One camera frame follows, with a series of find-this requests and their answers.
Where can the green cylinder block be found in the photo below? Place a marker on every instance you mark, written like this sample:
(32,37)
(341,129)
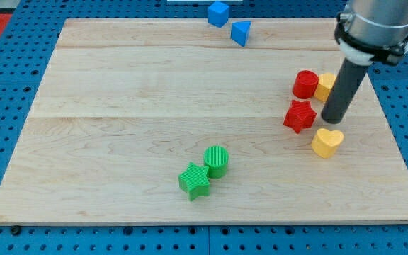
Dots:
(216,158)

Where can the red star block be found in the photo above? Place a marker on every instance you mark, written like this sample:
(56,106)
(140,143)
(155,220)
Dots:
(299,116)

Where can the yellow hexagon block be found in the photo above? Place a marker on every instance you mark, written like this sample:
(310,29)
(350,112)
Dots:
(324,86)

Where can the blue triangle block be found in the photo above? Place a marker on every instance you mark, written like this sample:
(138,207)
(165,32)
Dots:
(240,32)

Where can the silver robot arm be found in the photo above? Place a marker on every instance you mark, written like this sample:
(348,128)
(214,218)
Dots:
(367,31)

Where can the red cylinder block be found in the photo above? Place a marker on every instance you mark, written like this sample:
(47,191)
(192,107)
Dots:
(305,84)

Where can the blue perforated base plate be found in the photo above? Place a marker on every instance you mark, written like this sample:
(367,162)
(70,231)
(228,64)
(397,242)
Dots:
(26,45)

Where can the wooden board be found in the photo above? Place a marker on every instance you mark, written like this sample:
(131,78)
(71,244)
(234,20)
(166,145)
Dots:
(125,105)

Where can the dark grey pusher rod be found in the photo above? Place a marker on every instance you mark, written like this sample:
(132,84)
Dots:
(344,89)

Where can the blue cube block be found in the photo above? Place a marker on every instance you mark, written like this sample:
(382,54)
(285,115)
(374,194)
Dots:
(218,14)

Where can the green star block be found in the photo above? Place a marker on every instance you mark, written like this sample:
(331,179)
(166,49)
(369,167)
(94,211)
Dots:
(194,181)

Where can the yellow heart block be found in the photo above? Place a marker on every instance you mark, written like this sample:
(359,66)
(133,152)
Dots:
(326,142)

